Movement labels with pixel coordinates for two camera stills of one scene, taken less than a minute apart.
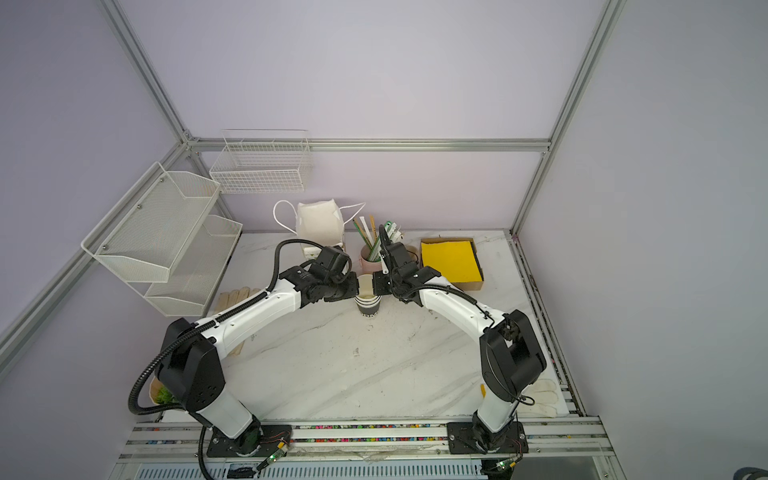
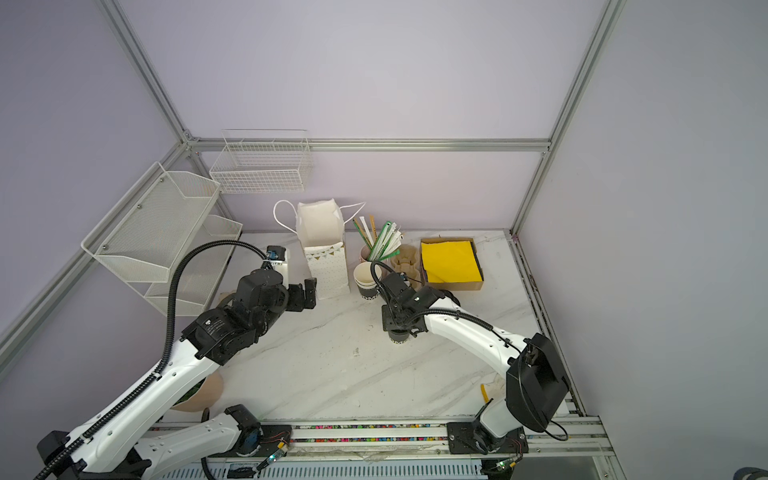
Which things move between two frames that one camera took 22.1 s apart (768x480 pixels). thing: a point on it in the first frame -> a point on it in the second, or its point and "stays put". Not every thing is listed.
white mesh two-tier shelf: [163, 227] stays put
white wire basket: [262, 161] stays put
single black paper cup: [365, 285] -> [398, 336]
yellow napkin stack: [454, 260] stays put
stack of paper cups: [368, 305] -> [365, 280]
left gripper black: [353, 287] -> [296, 297]
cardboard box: [456, 259] stays put
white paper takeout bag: [320, 224] stays put
